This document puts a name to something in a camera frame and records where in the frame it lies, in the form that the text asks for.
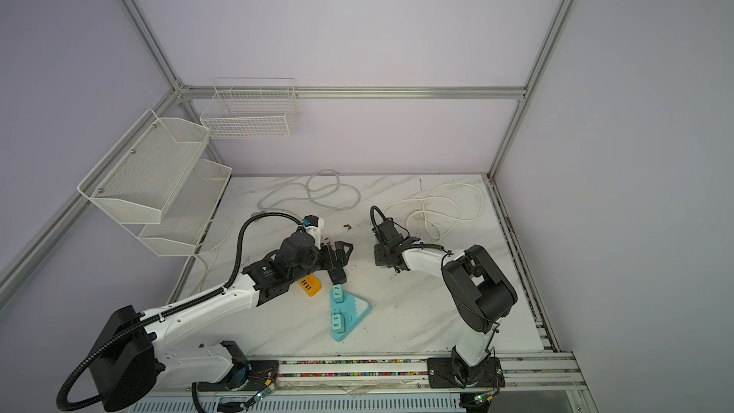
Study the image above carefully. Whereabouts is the black power strip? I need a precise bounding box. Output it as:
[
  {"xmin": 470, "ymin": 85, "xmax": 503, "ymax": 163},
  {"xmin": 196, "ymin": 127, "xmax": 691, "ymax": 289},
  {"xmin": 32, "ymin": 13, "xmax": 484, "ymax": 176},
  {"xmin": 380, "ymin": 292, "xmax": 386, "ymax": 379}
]
[{"xmin": 328, "ymin": 268, "xmax": 347, "ymax": 285}]

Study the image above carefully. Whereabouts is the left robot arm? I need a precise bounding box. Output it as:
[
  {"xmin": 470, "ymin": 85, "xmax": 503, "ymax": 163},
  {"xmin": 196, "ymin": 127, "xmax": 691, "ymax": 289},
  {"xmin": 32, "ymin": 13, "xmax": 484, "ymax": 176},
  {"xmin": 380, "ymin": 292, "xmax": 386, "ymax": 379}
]
[{"xmin": 55, "ymin": 211, "xmax": 354, "ymax": 412}]

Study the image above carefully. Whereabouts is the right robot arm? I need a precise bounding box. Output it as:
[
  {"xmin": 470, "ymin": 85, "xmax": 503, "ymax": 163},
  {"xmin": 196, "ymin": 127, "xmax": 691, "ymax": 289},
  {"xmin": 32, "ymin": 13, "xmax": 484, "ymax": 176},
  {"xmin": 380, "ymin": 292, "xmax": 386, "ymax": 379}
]
[{"xmin": 370, "ymin": 206, "xmax": 518, "ymax": 388}]

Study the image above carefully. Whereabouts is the upper teal plug on triangle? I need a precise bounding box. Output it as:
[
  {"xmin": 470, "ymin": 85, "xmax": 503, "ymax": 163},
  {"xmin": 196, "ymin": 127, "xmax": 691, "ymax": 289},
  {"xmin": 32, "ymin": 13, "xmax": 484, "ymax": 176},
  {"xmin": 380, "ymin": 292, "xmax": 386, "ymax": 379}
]
[{"xmin": 331, "ymin": 285, "xmax": 344, "ymax": 303}]

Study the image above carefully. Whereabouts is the orange power strip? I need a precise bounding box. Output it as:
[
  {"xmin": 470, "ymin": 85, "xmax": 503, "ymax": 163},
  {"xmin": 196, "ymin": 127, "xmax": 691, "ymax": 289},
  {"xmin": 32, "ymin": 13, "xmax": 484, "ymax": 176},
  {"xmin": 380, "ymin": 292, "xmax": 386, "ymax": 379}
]
[{"xmin": 298, "ymin": 275, "xmax": 322, "ymax": 298}]

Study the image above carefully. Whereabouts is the teal triangular power strip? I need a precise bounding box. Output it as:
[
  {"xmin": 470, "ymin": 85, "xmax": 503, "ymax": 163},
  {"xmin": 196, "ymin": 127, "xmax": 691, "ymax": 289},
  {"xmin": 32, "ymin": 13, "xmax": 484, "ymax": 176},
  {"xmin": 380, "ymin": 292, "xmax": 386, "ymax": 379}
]
[{"xmin": 330, "ymin": 289, "xmax": 371, "ymax": 341}]

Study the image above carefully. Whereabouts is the lower white mesh shelf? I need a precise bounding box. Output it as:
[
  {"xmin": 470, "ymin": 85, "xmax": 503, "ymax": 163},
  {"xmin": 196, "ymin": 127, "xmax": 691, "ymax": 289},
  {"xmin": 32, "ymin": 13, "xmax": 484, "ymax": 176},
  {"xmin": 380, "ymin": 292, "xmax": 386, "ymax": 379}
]
[{"xmin": 138, "ymin": 160, "xmax": 231, "ymax": 257}]

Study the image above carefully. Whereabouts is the white mesh shelf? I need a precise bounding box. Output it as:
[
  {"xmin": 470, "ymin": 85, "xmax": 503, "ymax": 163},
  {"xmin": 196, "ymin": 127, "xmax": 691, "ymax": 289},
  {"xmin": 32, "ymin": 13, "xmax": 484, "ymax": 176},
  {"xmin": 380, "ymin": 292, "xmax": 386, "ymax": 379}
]
[
  {"xmin": 138, "ymin": 160, "xmax": 231, "ymax": 257},
  {"xmin": 76, "ymin": 110, "xmax": 211, "ymax": 225}
]

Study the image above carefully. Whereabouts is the upper white mesh shelf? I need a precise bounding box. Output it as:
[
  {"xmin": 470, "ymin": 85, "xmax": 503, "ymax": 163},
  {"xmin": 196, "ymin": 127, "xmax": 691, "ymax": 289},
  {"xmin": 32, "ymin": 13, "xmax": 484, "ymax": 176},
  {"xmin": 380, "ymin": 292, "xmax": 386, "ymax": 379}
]
[{"xmin": 76, "ymin": 110, "xmax": 211, "ymax": 225}]

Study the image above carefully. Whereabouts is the white cable of blue strip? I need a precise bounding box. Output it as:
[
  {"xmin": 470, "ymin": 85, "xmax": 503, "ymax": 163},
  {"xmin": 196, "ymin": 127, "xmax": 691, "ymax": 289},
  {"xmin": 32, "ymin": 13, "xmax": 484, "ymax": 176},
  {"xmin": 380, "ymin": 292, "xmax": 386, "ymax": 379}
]
[{"xmin": 381, "ymin": 180, "xmax": 486, "ymax": 242}]

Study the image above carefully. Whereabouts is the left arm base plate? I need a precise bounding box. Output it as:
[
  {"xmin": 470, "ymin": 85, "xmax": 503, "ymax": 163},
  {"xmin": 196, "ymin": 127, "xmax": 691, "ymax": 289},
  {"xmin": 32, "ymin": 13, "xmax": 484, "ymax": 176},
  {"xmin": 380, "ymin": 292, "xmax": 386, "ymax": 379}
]
[{"xmin": 197, "ymin": 359, "xmax": 279, "ymax": 392}]

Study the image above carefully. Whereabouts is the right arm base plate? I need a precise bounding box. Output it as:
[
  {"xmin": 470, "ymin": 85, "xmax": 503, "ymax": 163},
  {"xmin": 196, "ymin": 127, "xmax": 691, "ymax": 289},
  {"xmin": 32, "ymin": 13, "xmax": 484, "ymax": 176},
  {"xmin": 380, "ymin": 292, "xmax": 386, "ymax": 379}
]
[{"xmin": 426, "ymin": 356, "xmax": 506, "ymax": 389}]

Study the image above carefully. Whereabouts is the white wire basket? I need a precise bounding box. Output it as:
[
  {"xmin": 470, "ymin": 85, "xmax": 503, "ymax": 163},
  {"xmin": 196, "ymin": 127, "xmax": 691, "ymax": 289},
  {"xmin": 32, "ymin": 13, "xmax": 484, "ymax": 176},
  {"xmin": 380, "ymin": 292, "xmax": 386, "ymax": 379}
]
[{"xmin": 200, "ymin": 78, "xmax": 299, "ymax": 140}]

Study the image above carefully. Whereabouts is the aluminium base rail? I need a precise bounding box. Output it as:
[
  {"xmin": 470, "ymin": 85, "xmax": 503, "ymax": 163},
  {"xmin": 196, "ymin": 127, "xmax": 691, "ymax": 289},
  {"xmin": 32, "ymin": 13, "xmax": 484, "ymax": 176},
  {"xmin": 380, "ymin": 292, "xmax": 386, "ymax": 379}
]
[{"xmin": 114, "ymin": 352, "xmax": 589, "ymax": 400}]

